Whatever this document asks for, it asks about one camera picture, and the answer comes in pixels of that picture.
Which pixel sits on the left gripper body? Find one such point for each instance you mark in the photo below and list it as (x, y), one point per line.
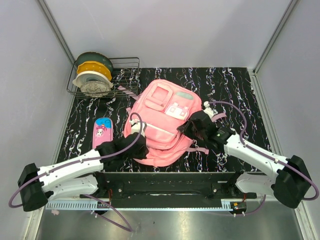
(140, 154)

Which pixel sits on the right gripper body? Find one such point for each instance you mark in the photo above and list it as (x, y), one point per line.
(193, 133)

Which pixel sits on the pink school backpack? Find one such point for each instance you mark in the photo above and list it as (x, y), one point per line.
(164, 106)

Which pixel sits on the pink blue pencil case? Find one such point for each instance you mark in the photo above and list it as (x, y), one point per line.
(102, 131)

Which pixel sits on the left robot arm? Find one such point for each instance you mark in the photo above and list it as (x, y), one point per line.
(81, 175)

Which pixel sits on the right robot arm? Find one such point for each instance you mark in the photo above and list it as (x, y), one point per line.
(286, 179)

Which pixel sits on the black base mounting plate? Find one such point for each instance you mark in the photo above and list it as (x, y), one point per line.
(169, 190)

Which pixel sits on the speckled beige plate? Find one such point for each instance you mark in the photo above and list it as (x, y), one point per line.
(96, 89)

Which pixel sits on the white blue-rimmed plate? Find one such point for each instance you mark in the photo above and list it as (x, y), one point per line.
(87, 76)

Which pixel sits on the yellow plate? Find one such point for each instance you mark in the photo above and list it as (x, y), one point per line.
(94, 66)

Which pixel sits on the dark green plate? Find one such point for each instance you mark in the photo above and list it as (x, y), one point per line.
(95, 56)

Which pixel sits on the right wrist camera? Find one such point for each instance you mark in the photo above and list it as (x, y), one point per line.
(208, 110)

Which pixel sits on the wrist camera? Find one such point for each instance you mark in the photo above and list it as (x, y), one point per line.
(208, 110)
(137, 126)

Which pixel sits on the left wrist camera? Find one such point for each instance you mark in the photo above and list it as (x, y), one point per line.
(137, 126)

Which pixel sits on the grey wire dish rack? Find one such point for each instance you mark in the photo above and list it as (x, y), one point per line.
(116, 77)

